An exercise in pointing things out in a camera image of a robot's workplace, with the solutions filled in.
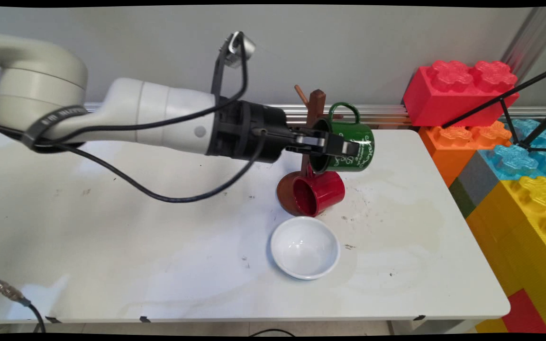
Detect aluminium rail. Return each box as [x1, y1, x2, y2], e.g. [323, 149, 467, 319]
[0, 103, 413, 129]

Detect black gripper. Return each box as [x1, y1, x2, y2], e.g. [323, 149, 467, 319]
[206, 97, 360, 164]

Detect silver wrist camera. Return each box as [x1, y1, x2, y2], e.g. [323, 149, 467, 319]
[226, 31, 256, 68]

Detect yellow toy block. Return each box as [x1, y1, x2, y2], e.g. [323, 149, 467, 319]
[465, 176, 546, 332]

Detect blue toy block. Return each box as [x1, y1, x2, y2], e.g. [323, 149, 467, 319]
[478, 118, 546, 180]

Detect grey toy block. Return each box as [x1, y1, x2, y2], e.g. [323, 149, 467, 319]
[457, 151, 503, 194]

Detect orange toy block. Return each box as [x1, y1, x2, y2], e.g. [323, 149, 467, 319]
[419, 121, 513, 188]

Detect black floor cable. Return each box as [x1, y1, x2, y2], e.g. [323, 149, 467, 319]
[249, 328, 296, 337]

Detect red mug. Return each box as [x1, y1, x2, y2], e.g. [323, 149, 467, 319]
[292, 166, 346, 217]

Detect black tripod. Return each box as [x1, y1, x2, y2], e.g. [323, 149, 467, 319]
[442, 63, 546, 153]

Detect big red toy block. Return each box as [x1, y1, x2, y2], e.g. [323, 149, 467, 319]
[402, 60, 520, 127]

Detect black cable with metal connector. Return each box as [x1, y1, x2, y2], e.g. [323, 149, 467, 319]
[0, 273, 46, 333]

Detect dark green toy block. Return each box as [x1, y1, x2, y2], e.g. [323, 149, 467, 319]
[448, 178, 476, 218]

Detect green enamel mug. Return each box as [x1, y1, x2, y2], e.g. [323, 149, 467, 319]
[309, 102, 376, 173]

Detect black velcro strap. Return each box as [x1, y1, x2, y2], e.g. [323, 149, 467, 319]
[21, 105, 89, 153]

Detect flat red toy block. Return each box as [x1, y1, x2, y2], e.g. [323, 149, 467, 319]
[501, 289, 546, 333]

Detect white ceramic bowl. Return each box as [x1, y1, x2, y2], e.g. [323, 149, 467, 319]
[270, 216, 340, 280]

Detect black camera bracket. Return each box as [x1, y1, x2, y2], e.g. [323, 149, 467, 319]
[210, 33, 236, 102]

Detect brown wooden mug tree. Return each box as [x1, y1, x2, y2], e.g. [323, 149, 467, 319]
[277, 85, 328, 217]

